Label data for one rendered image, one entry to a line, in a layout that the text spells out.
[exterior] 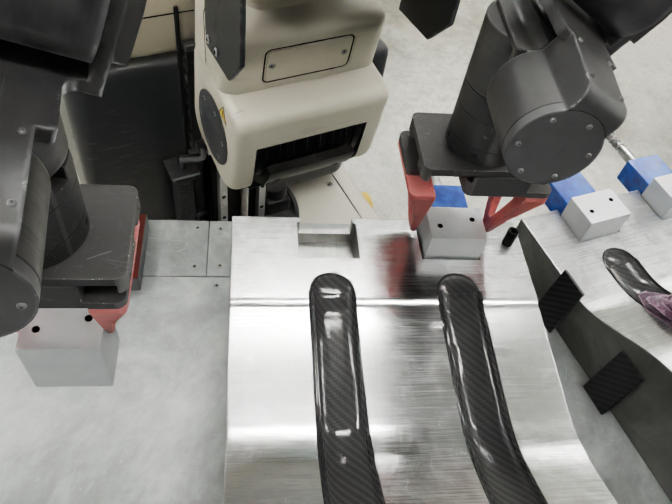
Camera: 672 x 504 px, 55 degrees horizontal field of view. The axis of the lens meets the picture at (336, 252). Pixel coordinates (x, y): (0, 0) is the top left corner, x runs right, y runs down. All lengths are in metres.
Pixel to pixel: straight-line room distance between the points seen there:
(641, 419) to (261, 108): 0.53
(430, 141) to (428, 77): 1.81
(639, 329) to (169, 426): 0.41
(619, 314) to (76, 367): 0.46
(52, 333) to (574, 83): 0.34
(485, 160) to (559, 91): 0.12
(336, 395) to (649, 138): 2.04
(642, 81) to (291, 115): 2.01
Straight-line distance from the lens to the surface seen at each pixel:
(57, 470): 0.57
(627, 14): 0.44
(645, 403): 0.62
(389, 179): 1.90
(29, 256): 0.25
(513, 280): 0.58
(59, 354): 0.43
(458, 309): 0.55
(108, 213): 0.37
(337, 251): 0.58
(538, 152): 0.39
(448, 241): 0.55
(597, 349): 0.64
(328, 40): 0.82
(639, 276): 0.70
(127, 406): 0.58
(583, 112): 0.38
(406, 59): 2.37
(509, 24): 0.44
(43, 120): 0.25
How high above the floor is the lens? 1.32
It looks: 52 degrees down
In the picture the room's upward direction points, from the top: 11 degrees clockwise
